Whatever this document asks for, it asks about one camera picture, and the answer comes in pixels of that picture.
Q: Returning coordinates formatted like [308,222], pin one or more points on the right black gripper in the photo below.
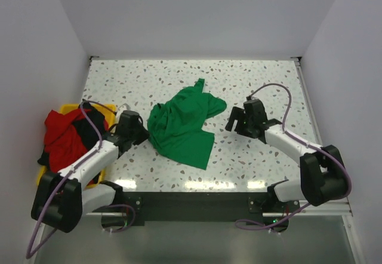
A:
[236,114]

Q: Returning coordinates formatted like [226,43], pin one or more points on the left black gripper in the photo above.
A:
[144,134]

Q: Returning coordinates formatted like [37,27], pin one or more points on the green t shirt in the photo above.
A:
[175,127]

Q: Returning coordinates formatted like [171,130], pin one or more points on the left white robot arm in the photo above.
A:
[62,198]

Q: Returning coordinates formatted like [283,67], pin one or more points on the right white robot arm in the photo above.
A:
[323,176]

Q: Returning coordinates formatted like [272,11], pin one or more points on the yellow plastic bin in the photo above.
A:
[104,111]

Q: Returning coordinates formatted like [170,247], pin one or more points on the black t shirt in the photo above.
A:
[92,123]

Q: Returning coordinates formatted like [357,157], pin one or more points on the red t shirt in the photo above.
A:
[62,142]

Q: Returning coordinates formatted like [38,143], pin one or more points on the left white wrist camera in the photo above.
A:
[120,110]

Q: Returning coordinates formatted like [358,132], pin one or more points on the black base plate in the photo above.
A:
[196,207]

